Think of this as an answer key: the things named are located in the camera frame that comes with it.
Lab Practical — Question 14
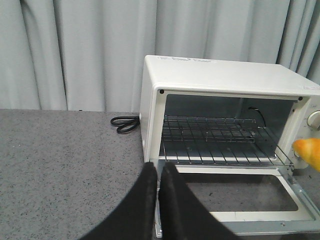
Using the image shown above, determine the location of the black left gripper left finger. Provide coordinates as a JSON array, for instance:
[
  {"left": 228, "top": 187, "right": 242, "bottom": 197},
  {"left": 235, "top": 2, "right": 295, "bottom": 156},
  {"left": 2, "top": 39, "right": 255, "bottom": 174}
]
[{"left": 81, "top": 162, "right": 157, "bottom": 240}]

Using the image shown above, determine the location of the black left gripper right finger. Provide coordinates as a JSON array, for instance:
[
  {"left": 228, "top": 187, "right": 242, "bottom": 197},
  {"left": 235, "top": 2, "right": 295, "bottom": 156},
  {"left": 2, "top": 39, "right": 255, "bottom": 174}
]
[{"left": 159, "top": 162, "right": 240, "bottom": 240}]

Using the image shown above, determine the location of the glass oven door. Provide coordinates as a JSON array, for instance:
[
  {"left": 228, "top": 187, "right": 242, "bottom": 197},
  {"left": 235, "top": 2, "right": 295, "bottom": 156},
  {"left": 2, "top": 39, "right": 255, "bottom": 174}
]
[{"left": 153, "top": 159, "right": 320, "bottom": 238}]

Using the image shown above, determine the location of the golden bread roll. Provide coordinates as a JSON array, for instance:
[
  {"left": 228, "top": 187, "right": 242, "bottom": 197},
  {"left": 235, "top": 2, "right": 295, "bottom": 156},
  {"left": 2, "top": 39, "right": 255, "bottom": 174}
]
[{"left": 292, "top": 138, "right": 320, "bottom": 172}]

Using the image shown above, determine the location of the white Toshiba toaster oven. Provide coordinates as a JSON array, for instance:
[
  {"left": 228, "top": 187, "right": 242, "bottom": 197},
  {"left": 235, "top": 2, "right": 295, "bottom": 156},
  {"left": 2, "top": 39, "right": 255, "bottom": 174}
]
[{"left": 139, "top": 55, "right": 320, "bottom": 171}]

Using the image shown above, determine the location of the upper oven control knob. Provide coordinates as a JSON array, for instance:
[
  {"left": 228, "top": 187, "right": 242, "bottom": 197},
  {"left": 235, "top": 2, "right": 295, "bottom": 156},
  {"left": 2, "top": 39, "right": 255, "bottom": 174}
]
[{"left": 307, "top": 110, "right": 320, "bottom": 131}]

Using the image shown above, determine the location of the grey pleated curtain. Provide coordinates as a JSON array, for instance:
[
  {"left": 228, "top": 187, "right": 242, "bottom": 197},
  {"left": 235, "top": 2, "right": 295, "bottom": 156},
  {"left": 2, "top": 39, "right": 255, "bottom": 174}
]
[{"left": 0, "top": 0, "right": 320, "bottom": 112}]

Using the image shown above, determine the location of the metal wire oven rack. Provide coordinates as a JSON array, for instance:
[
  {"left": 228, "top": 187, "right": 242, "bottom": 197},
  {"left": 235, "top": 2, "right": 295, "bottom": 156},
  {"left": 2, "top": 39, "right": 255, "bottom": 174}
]
[{"left": 159, "top": 115, "right": 294, "bottom": 168}]

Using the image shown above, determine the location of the black power cable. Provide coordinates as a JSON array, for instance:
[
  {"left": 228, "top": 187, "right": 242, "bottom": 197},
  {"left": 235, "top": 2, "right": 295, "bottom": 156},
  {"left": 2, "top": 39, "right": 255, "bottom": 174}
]
[{"left": 110, "top": 115, "right": 140, "bottom": 135}]

